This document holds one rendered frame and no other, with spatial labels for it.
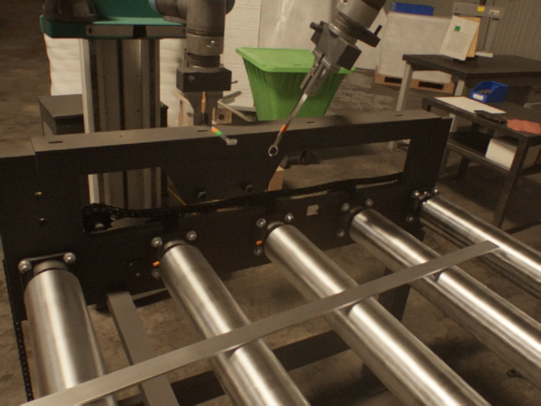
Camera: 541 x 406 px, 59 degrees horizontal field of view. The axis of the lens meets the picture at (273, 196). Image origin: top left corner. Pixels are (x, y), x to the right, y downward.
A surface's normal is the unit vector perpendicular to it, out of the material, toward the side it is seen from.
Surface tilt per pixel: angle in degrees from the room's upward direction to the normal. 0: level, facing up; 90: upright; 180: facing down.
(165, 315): 0
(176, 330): 0
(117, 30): 90
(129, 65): 90
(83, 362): 14
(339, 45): 71
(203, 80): 90
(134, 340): 0
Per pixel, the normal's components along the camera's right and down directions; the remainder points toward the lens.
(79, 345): 0.30, -0.90
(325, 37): -0.79, -0.16
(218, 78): 0.48, 0.43
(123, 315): 0.10, -0.90
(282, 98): 0.33, 0.60
